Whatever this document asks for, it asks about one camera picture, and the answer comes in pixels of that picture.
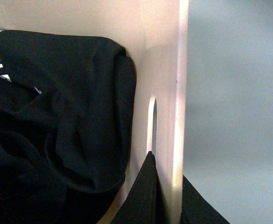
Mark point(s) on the black printed garment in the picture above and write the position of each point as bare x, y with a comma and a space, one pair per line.
66, 111

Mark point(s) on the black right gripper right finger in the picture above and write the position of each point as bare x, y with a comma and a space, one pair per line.
195, 209

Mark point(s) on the beige laundry hamper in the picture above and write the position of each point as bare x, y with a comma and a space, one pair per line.
154, 33

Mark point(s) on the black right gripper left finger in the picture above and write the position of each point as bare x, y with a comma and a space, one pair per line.
147, 201

